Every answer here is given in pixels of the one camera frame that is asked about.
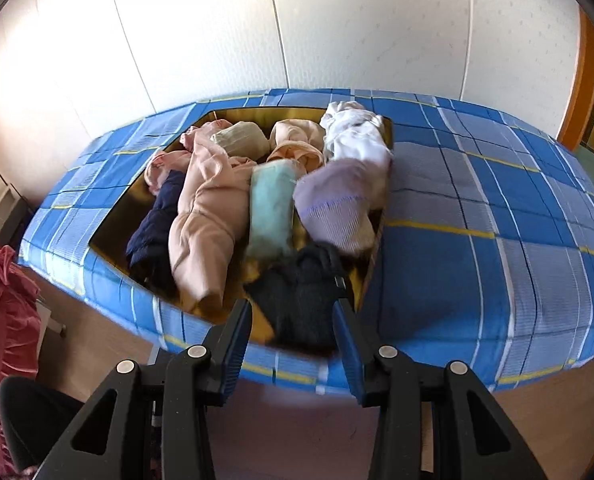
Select gold box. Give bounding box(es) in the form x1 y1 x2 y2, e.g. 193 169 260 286
88 106 396 350

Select lavender cloth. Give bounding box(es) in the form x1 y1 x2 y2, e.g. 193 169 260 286
293 158 378 254

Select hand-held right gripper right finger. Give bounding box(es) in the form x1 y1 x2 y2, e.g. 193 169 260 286
333 298 532 480

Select orange wooden door frame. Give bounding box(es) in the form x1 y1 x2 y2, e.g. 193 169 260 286
556 10 594 192

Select mint face mask packet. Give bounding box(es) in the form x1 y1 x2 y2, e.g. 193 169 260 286
246 160 301 262

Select person's black pants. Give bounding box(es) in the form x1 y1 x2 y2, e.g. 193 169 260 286
0 376 86 472

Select white shelf unit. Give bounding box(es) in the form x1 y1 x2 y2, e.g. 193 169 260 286
0 159 36 252

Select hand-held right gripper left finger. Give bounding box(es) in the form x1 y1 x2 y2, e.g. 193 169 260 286
37 299 254 480

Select blue plaid blanket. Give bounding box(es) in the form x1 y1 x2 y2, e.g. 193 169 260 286
18 88 594 397

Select beige cloth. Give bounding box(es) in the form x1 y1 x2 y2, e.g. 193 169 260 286
210 122 270 162

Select black cloth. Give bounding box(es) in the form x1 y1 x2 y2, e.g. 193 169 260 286
243 241 351 352

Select peach sequined garment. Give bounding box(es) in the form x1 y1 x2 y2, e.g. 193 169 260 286
168 121 258 312

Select cream cloth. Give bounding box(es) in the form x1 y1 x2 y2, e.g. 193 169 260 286
269 119 328 175

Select pink ruffled cloth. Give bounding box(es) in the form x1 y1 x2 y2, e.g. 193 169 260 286
0 234 44 479

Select navy cloth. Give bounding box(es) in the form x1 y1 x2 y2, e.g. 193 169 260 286
126 170 186 292

